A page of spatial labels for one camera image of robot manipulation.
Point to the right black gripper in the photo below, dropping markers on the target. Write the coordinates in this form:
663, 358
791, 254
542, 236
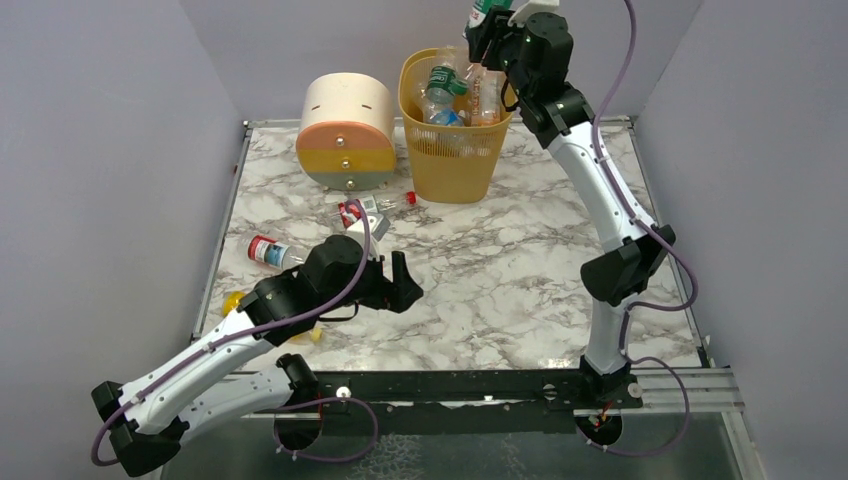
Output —
486, 43

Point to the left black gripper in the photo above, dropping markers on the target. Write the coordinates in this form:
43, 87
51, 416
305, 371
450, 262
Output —
383, 285

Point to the clear bottle green cestbon label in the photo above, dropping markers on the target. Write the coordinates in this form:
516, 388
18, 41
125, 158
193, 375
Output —
481, 8

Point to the orange label clear bottle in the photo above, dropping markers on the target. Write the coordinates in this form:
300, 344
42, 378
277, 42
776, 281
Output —
485, 99

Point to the clear bottle green label angled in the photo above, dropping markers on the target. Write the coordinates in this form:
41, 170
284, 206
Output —
447, 78

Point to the clear bottle red cap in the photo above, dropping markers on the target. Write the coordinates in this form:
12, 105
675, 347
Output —
351, 210

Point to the clear bottle red blue label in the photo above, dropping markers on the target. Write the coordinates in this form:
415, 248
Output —
270, 252

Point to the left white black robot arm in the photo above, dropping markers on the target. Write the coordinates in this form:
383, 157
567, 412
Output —
148, 420

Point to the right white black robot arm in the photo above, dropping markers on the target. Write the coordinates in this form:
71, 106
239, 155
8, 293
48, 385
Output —
532, 46

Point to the yellow mesh waste bin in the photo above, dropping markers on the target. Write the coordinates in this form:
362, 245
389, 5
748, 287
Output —
452, 165

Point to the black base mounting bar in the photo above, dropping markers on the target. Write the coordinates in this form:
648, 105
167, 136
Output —
460, 402

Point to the round pink yellow drawer box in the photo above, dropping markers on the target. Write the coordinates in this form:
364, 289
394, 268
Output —
346, 136

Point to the yellow drink bottle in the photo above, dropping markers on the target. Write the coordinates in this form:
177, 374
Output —
232, 300

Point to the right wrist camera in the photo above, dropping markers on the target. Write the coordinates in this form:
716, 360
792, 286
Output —
522, 13

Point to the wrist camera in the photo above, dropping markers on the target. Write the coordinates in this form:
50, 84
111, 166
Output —
369, 234
522, 13

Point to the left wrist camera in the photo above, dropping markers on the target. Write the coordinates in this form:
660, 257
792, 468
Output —
369, 234

